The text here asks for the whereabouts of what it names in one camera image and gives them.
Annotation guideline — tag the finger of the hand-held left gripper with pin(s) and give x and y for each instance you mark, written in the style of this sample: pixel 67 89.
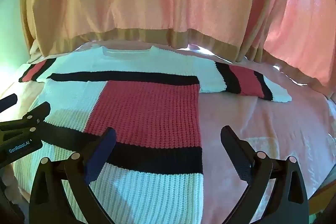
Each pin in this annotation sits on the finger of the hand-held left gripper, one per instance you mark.
pixel 8 103
pixel 34 116

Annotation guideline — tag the pink blanket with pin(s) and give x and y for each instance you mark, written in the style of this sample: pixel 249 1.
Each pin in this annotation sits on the pink blanket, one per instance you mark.
pixel 249 116

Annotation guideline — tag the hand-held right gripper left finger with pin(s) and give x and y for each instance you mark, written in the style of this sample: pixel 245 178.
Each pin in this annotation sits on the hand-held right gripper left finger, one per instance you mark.
pixel 101 157

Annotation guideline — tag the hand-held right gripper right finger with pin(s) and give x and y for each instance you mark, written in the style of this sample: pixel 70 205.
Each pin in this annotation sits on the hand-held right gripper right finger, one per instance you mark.
pixel 236 154

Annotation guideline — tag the white red black knit sweater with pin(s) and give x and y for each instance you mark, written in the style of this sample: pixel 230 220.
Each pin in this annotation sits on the white red black knit sweater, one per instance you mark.
pixel 147 108

